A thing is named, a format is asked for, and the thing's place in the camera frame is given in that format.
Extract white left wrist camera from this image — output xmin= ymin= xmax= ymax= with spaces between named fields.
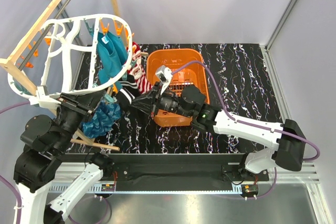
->
xmin=28 ymin=86 xmax=61 ymax=110

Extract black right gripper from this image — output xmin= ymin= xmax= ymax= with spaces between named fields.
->
xmin=129 ymin=81 xmax=193 ymax=118

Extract teal clothes clip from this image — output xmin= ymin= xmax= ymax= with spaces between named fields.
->
xmin=104 ymin=93 xmax=117 ymax=104

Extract orange clothes clip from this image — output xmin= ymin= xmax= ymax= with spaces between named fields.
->
xmin=100 ymin=19 xmax=110 ymax=35
xmin=124 ymin=28 xmax=134 ymax=44
xmin=113 ymin=20 xmax=124 ymax=36

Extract blue patterned fabric garment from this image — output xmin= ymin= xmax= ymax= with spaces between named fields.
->
xmin=82 ymin=102 xmax=121 ymax=138

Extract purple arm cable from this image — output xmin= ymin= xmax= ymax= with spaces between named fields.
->
xmin=170 ymin=61 xmax=321 ymax=198
xmin=0 ymin=100 xmax=29 ymax=224

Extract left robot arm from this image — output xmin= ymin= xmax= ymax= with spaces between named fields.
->
xmin=14 ymin=90 xmax=113 ymax=223

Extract black sock white stripes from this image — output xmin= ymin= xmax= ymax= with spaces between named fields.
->
xmin=116 ymin=74 xmax=139 ymax=96

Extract red white striped sock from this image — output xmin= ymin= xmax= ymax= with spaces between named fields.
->
xmin=127 ymin=42 xmax=142 ymax=74

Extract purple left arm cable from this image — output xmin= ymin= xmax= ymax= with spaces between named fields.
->
xmin=0 ymin=100 xmax=29 ymax=224

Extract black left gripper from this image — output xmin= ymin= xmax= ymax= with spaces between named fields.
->
xmin=55 ymin=89 xmax=107 ymax=152

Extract orange plastic laundry basket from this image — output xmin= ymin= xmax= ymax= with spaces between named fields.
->
xmin=146 ymin=48 xmax=209 ymax=127

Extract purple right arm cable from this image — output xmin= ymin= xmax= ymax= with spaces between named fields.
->
xmin=170 ymin=61 xmax=321 ymax=198

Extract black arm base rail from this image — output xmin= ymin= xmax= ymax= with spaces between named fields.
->
xmin=99 ymin=153 xmax=268 ymax=192

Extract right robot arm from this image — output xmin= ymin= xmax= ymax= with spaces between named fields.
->
xmin=131 ymin=83 xmax=306 ymax=180

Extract wooden drying rack frame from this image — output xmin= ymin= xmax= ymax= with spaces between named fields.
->
xmin=0 ymin=0 xmax=149 ymax=153

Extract white round clip hanger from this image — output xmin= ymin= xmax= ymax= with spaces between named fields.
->
xmin=7 ymin=13 xmax=133 ymax=98

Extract teal fabric garment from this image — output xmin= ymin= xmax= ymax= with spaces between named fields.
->
xmin=97 ymin=32 xmax=128 ymax=84

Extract metal hanging rod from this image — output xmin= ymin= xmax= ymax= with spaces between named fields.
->
xmin=18 ymin=0 xmax=91 ymax=69

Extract red white santa sock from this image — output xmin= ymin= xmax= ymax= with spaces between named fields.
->
xmin=128 ymin=64 xmax=152 ymax=94

